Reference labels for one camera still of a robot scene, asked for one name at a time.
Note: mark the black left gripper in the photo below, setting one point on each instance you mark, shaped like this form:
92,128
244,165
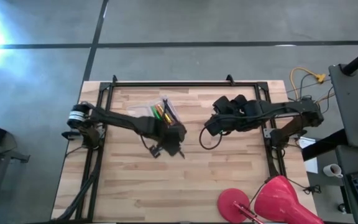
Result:
172,132

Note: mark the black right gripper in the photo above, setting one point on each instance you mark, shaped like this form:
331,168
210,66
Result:
238,113

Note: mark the yellow highlighter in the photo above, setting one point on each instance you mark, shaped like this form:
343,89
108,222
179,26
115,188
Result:
167,119

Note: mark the black pen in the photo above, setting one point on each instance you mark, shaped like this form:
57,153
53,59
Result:
171,110

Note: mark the clear plastic supply box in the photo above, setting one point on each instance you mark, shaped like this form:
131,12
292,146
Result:
141,109

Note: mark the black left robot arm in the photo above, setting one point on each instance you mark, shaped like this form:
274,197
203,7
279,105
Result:
120,119

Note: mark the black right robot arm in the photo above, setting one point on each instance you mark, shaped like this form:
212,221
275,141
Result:
284,109

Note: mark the red desk lamp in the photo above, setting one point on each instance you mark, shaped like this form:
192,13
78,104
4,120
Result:
278,202

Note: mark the white paper sheet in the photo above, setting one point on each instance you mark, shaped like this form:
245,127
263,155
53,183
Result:
311,161

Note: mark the black desk crossbar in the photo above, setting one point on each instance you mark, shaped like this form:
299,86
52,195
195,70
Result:
325,144

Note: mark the white mug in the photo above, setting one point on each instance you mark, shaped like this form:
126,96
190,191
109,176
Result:
332,170

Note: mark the grey side desk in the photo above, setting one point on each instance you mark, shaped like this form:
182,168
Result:
350,105

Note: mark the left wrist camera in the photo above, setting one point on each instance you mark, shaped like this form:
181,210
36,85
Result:
155,151

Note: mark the black metal table frame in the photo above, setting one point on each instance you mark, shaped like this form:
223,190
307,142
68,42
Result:
182,84

